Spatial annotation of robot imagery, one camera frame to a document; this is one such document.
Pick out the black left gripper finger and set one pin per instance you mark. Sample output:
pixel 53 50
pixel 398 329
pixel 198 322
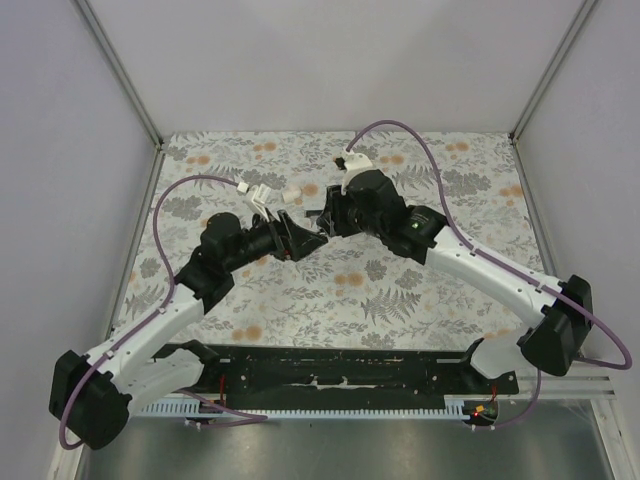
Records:
pixel 307 243
pixel 292 230

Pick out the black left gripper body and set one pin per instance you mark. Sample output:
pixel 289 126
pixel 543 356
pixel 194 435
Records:
pixel 283 235

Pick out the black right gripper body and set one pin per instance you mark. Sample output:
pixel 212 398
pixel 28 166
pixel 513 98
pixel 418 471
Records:
pixel 331 216

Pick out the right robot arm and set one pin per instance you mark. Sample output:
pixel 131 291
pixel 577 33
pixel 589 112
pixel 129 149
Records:
pixel 552 312

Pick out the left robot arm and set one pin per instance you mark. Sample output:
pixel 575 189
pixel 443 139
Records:
pixel 94 394

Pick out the white elbow fitting left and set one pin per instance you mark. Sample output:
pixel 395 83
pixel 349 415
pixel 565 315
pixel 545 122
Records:
pixel 290 194

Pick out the floral patterned table mat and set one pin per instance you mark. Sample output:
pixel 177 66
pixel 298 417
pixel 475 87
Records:
pixel 353 293

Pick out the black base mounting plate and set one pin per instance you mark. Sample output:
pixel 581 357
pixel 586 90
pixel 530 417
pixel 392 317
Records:
pixel 234 369

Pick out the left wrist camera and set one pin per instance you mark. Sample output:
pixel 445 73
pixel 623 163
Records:
pixel 256 197

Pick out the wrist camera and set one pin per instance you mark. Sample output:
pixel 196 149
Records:
pixel 352 164
pixel 256 197

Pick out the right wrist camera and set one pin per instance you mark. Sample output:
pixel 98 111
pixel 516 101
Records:
pixel 352 164

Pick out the aluminium frame post left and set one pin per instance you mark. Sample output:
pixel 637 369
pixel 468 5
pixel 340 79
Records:
pixel 118 69

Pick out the aluminium frame post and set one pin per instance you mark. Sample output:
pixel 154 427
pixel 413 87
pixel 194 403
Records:
pixel 118 69
pixel 562 51

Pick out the aluminium front rail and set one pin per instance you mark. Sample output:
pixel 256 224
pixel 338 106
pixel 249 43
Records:
pixel 581 383

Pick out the aluminium frame post right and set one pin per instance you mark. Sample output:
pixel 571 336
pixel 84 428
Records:
pixel 562 51

